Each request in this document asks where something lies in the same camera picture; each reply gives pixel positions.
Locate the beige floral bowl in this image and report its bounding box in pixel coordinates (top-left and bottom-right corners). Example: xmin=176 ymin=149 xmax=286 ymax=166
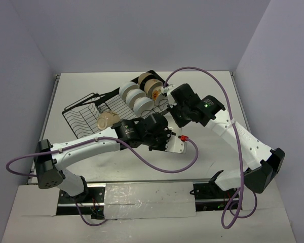
xmin=137 ymin=72 xmax=154 ymax=89
xmin=151 ymin=88 xmax=167 ymax=106
xmin=144 ymin=79 xmax=163 ymax=98

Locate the white ribbed bowl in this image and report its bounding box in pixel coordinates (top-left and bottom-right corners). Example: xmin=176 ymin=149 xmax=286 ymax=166
xmin=119 ymin=82 xmax=138 ymax=101
xmin=126 ymin=89 xmax=146 ymax=109

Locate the cream floral bowl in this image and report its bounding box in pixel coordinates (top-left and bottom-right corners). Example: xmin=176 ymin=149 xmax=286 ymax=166
xmin=97 ymin=111 xmax=120 ymax=130

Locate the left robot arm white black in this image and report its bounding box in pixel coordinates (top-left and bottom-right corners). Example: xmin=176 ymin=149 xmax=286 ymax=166
xmin=34 ymin=113 xmax=171 ymax=203

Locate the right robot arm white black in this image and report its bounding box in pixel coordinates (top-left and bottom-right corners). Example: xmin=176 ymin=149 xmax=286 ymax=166
xmin=162 ymin=84 xmax=285 ymax=198

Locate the white taped cover sheet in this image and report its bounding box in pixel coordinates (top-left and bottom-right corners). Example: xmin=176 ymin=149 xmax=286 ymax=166
xmin=104 ymin=182 xmax=196 ymax=219

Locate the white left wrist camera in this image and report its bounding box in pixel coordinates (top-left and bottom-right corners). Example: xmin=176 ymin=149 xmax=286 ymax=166
xmin=165 ymin=135 xmax=187 ymax=154

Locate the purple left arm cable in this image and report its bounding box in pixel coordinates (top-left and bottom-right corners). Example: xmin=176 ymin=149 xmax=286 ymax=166
xmin=5 ymin=136 xmax=200 ymax=178

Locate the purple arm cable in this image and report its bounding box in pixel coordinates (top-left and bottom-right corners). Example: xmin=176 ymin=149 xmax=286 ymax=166
xmin=163 ymin=66 xmax=258 ymax=230
xmin=5 ymin=136 xmax=200 ymax=178

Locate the black wire dish rack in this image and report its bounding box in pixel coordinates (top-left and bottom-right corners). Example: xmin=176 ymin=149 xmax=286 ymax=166
xmin=62 ymin=88 xmax=181 ymax=139

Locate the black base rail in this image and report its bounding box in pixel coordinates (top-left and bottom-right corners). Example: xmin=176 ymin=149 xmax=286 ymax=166
xmin=56 ymin=182 xmax=236 ymax=220

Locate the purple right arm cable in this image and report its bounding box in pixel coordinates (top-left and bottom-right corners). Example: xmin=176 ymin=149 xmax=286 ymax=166
xmin=163 ymin=66 xmax=258 ymax=230

